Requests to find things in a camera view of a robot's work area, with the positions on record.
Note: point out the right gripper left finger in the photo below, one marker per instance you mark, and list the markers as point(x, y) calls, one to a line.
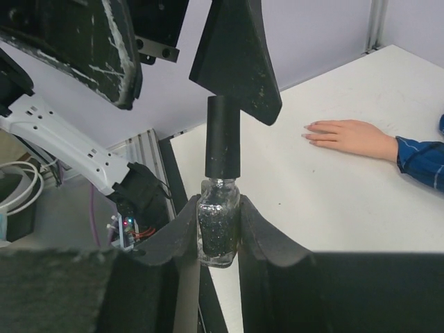
point(71, 290)

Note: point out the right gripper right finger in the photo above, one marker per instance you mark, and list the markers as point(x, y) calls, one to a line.
point(288, 288)

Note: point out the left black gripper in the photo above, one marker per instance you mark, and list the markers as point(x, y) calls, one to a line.
point(101, 44)

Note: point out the glitter nail polish bottle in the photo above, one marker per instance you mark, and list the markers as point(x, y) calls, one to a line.
point(218, 222)

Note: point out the black nail polish cap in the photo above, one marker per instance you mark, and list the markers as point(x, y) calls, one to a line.
point(222, 149)

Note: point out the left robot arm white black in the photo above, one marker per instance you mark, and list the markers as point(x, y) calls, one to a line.
point(28, 116)

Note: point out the mannequin hand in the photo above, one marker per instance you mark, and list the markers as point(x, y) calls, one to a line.
point(353, 137)

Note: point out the blue plaid shirt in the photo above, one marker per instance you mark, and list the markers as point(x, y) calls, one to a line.
point(423, 161)

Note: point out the aluminium rail front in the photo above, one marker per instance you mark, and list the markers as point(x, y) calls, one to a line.
point(152, 163)

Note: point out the left aluminium frame post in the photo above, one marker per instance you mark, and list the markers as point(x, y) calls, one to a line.
point(375, 28)

